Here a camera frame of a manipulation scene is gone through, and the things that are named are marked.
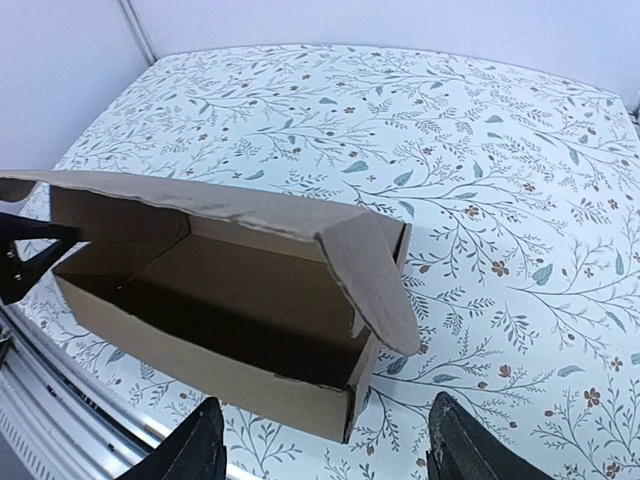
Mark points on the floral patterned table mat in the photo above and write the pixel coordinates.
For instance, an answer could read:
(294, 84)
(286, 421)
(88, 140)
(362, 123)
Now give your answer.
(523, 192)

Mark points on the brown cardboard paper box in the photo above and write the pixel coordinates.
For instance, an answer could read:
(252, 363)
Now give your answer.
(276, 304)

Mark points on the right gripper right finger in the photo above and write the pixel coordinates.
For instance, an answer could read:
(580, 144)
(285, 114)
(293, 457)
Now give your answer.
(462, 449)

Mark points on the front aluminium rail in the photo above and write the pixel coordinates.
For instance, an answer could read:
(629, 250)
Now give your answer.
(60, 421)

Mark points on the left aluminium frame post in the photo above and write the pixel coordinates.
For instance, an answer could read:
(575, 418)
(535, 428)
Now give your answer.
(135, 25)

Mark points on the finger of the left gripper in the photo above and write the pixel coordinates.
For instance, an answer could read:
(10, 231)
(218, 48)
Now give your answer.
(16, 228)
(18, 276)

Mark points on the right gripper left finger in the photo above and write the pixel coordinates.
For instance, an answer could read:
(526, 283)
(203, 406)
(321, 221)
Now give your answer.
(195, 449)

